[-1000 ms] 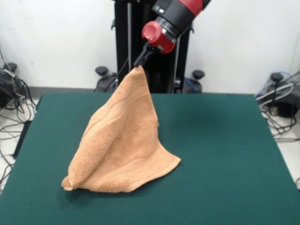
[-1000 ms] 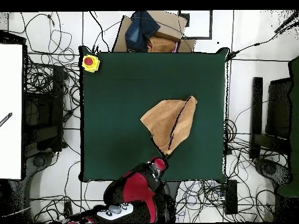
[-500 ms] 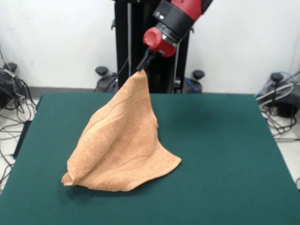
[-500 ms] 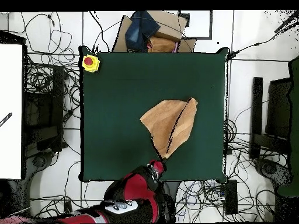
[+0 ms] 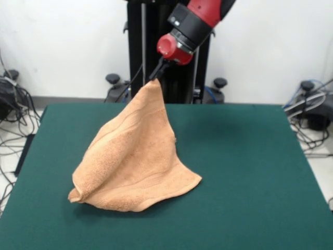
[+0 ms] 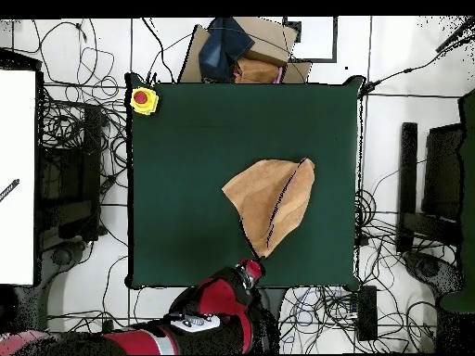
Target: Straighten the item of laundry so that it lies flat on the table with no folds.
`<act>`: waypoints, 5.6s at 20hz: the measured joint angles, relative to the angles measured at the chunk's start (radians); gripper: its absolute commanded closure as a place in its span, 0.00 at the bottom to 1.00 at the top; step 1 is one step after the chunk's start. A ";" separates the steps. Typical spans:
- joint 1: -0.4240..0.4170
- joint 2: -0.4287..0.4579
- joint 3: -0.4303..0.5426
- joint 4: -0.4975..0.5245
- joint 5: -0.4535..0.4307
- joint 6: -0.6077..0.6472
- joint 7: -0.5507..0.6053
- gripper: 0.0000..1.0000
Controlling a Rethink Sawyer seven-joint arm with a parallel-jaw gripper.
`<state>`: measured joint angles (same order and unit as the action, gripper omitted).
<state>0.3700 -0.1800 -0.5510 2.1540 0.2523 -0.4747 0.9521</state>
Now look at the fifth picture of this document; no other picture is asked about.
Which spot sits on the dark green table cloth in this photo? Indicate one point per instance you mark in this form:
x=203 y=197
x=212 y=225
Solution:
x=247 y=156

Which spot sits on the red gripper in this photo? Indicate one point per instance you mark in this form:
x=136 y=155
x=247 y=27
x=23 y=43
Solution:
x=173 y=50

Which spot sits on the dark grey stand base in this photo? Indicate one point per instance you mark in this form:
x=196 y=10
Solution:
x=4 y=104
x=317 y=117

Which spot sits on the black round knob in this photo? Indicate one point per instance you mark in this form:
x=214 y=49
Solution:
x=220 y=82
x=11 y=74
x=112 y=78
x=307 y=85

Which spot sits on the tan terry towel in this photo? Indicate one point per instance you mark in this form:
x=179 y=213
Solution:
x=135 y=156

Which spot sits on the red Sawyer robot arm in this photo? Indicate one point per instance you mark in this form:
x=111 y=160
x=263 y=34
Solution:
x=205 y=13

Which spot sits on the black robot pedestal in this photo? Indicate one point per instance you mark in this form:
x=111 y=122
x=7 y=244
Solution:
x=135 y=52

